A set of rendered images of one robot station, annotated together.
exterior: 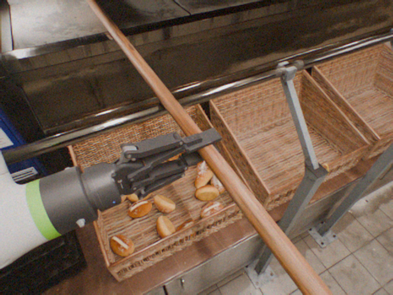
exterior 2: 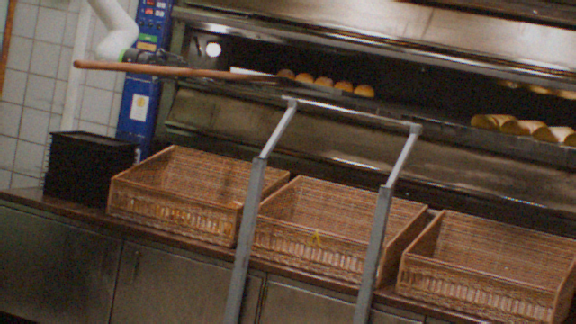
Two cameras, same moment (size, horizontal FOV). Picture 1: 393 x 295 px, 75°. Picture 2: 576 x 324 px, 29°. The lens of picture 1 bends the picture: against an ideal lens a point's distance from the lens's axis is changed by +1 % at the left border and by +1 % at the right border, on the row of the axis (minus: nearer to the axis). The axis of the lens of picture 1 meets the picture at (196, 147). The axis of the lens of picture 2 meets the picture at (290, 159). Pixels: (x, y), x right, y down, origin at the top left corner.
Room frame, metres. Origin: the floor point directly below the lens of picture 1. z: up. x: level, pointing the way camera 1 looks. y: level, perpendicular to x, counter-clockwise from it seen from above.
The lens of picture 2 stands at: (-2.08, -3.40, 1.38)
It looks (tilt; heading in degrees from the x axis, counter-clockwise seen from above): 6 degrees down; 49
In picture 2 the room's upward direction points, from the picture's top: 11 degrees clockwise
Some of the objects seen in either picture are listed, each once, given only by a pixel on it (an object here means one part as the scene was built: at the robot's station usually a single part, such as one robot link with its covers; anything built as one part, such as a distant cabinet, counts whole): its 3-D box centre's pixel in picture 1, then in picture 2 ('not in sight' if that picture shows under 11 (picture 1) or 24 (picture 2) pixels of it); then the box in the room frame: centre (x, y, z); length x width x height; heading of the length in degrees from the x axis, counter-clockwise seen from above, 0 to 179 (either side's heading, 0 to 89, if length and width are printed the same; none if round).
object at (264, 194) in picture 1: (284, 133); (336, 228); (0.83, -0.40, 0.72); 0.56 x 0.49 x 0.28; 117
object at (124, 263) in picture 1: (162, 179); (200, 193); (0.58, 0.13, 0.72); 0.56 x 0.49 x 0.28; 118
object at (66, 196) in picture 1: (72, 196); (135, 60); (0.21, 0.20, 1.20); 0.12 x 0.06 x 0.09; 28
